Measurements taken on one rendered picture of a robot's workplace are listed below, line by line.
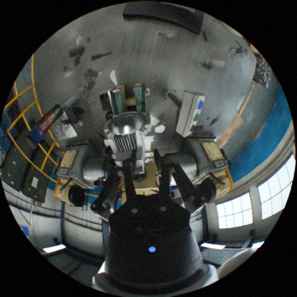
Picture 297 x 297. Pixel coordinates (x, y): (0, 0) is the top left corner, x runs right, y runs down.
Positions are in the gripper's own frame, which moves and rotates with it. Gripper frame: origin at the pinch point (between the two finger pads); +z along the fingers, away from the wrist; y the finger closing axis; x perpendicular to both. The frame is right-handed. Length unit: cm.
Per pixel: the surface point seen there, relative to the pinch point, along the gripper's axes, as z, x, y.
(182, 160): 27.8, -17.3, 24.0
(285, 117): -50, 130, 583
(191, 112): 7.0, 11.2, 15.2
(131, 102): 30.0, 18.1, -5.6
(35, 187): 24, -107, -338
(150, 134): 13.2, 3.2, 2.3
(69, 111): 31, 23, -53
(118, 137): 8.4, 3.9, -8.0
